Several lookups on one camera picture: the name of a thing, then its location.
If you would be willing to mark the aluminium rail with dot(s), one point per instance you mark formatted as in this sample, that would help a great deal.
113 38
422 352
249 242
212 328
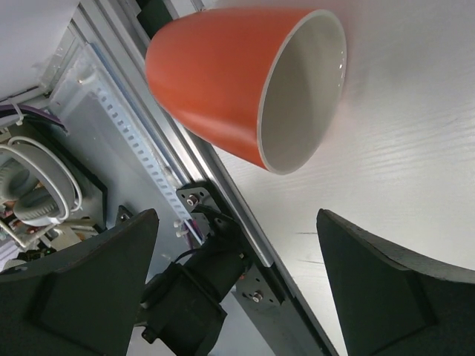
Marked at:
114 27

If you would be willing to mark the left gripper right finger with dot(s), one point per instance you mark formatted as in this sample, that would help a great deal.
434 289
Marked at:
391 300

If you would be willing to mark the orange mug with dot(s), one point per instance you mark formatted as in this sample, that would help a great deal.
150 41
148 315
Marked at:
261 83

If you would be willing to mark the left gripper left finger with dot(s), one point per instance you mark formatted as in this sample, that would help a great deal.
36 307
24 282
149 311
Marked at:
82 300

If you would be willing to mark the left white cable duct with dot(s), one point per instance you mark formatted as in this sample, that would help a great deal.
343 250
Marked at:
89 85

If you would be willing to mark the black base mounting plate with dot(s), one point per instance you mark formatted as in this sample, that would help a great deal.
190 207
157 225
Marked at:
262 292

